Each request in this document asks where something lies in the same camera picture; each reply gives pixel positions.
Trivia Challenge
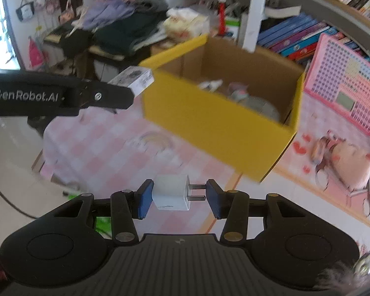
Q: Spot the clear tape roll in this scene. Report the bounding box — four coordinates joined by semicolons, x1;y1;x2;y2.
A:
242;96;281;122

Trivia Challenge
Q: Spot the white desk mat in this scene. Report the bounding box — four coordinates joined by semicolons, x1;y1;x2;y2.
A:
227;172;370;254

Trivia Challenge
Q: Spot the white shelf post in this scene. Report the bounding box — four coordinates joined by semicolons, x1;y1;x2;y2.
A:
242;0;266;53

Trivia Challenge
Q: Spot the pile of clothes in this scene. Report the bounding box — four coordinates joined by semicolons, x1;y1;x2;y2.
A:
45;0;168;58

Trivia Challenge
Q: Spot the pen holder with pens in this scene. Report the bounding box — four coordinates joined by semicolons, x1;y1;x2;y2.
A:
209;0;243;42

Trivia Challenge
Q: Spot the pink plush pig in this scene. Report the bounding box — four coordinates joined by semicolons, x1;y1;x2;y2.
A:
330;141;370;190

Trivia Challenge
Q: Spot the white power adapter box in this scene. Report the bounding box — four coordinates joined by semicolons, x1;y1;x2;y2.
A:
108;66;155;98

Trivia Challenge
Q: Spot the white charger plug cube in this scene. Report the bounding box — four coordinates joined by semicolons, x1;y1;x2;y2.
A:
151;174;206;211

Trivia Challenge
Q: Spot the grey toy car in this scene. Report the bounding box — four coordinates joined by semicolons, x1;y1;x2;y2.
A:
228;82;249;102

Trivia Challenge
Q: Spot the pink toy learning tablet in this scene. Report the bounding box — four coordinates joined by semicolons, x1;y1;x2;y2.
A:
304;34;370;136

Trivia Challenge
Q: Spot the floral tissue box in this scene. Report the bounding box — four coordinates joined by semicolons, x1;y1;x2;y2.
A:
163;8;210;43

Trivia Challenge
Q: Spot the yellow cardboard box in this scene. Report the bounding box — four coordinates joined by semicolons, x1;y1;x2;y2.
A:
142;36;304;182

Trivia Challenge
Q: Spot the row of blue books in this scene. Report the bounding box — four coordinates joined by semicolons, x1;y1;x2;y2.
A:
257;13;343;57

